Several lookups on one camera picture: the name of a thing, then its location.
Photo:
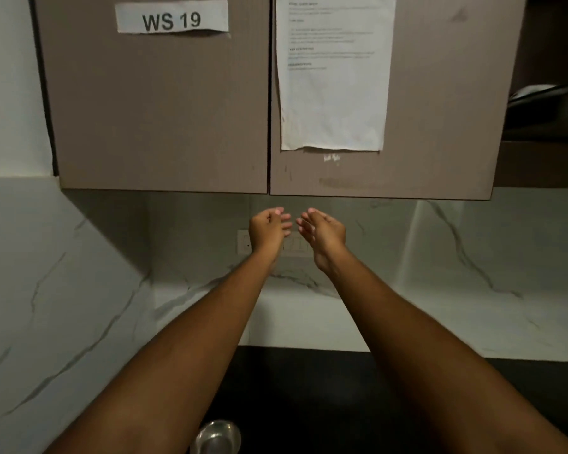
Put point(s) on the person's left hand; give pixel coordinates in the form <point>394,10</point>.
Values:
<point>267,231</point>

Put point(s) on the person's right hand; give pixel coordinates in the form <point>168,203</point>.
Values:
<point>326,238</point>

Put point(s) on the brown wall cabinet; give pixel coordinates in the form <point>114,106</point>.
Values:
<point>170,113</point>

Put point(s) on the steel bowl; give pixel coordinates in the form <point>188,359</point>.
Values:
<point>216,439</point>

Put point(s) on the person's left forearm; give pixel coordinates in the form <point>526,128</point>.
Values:
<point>184,354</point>

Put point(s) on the person's right forearm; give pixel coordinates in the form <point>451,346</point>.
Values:
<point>421,364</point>

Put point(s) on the white printed paper sheet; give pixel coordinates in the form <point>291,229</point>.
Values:
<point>336,103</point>

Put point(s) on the dark wooden open shelf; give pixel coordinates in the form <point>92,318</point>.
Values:
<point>544,165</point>

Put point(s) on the white paper label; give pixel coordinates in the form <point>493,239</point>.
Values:
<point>170,16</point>

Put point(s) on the white plate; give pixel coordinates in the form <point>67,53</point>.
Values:
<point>525,92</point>

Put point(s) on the white wall switch board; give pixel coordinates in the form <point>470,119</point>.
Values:
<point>298,245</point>

